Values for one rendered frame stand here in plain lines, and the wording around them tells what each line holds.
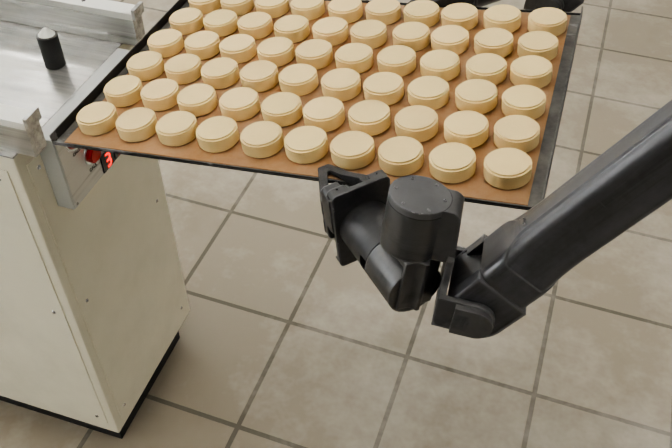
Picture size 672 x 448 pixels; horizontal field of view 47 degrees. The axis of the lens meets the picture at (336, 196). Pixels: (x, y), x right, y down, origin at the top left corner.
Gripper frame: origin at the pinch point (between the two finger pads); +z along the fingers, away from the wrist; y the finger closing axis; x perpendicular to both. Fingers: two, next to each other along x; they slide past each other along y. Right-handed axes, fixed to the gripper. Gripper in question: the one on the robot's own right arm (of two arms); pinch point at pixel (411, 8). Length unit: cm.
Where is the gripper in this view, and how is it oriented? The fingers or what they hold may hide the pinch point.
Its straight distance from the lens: 115.3
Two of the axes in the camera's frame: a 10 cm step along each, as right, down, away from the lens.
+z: -8.9, 3.5, -2.9
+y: -0.8, -7.5, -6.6
